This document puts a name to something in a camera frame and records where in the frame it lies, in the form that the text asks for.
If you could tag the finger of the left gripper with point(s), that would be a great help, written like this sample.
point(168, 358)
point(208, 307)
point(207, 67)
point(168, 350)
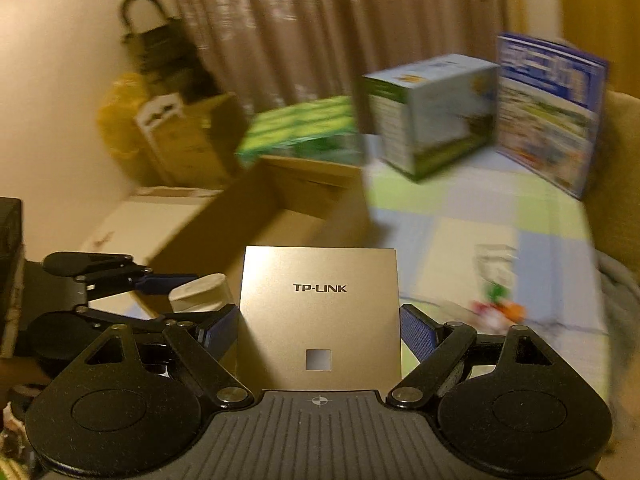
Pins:
point(105, 275)
point(92, 323)

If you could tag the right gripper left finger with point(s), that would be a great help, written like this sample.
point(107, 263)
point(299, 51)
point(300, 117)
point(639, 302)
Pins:
point(205, 345)

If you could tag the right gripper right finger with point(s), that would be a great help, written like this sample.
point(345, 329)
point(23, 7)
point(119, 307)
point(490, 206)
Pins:
point(440, 350)

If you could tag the white round container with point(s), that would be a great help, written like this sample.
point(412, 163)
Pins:
point(208, 293)

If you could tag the silver TP-LINK panel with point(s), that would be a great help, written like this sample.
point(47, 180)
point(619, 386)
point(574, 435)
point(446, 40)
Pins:
point(319, 319)

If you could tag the checked table cloth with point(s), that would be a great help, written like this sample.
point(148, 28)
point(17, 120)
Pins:
point(488, 223)

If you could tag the yellow plastic bag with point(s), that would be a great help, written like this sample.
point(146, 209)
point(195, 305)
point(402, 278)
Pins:
point(119, 131)

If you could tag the folded cardboard boxes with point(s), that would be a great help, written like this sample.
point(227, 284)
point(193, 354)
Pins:
point(194, 144)

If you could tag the open cardboard box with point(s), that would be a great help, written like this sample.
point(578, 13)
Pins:
point(279, 201)

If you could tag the grey fleece blanket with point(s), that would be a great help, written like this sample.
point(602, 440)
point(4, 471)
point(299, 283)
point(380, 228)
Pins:
point(620, 291)

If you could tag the quilted beige chair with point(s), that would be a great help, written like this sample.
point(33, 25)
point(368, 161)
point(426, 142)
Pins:
point(611, 197)

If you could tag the black folding step ladder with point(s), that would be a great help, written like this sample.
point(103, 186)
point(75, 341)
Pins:
point(166, 58)

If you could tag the green white milk box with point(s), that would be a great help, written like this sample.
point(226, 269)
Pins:
point(433, 112)

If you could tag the green drink carton pack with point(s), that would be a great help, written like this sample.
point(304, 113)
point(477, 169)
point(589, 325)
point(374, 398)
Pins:
point(321, 130)

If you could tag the blue milk carton box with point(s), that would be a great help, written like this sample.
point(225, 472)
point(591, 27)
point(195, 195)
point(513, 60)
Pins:
point(550, 102)

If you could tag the brown curtain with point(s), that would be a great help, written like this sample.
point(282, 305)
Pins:
point(273, 53)

